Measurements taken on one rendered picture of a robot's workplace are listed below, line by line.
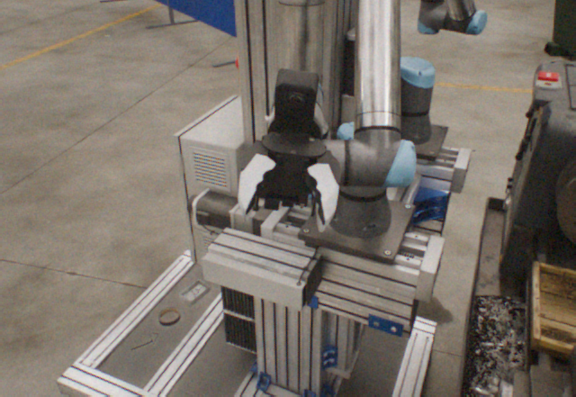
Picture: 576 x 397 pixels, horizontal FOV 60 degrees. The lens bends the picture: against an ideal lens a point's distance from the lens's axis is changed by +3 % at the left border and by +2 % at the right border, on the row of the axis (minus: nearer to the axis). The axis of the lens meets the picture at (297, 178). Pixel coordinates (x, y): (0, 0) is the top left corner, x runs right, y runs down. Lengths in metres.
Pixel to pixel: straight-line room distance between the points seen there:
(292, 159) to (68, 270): 2.57
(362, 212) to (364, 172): 0.34
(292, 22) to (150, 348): 1.60
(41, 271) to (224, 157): 1.91
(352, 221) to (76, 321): 1.89
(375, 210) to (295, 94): 0.61
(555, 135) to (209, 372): 1.48
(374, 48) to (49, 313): 2.32
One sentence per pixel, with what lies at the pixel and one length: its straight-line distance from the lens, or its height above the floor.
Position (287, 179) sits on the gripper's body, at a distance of 0.56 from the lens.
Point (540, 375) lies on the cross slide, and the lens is 1.22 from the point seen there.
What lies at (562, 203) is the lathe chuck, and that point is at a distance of 1.56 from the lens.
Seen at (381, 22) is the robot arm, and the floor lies 1.65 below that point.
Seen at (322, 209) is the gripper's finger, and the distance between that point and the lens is 0.47.
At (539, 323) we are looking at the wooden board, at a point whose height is 0.90.
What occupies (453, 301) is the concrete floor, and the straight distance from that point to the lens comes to 2.72.
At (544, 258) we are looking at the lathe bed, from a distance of 1.69.
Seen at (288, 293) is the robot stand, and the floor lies 1.05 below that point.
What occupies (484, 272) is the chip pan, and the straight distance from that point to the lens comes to 2.08.
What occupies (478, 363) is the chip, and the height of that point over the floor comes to 0.59.
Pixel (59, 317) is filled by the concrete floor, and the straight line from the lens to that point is 2.79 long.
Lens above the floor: 1.85
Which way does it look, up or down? 31 degrees down
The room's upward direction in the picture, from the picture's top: straight up
